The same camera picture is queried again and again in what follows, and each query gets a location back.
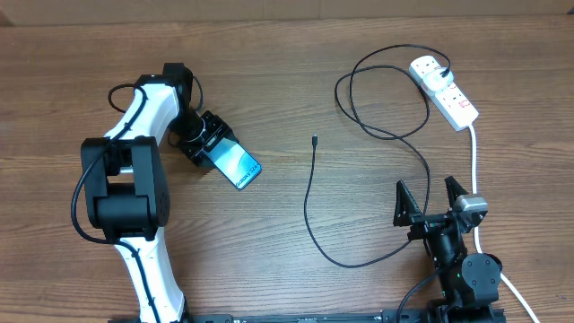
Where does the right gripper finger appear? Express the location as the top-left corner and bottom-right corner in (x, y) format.
(445, 176), (468, 209)
(393, 180), (422, 226)

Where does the Galaxy smartphone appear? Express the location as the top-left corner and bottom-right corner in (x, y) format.
(205, 138), (263, 190)

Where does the black charging cable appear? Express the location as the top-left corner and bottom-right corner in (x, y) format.
(303, 43), (452, 269)

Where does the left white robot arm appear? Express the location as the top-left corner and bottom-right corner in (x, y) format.
(71, 63), (207, 322)

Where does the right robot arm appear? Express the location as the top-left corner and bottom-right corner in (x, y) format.
(393, 177), (507, 323)

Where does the white charger plug adapter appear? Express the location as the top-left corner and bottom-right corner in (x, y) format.
(422, 68), (454, 92)

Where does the white power strip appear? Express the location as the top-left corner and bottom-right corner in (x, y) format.
(409, 56), (479, 131)

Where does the white power strip cord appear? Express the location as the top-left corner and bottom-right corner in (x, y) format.
(467, 124), (541, 323)

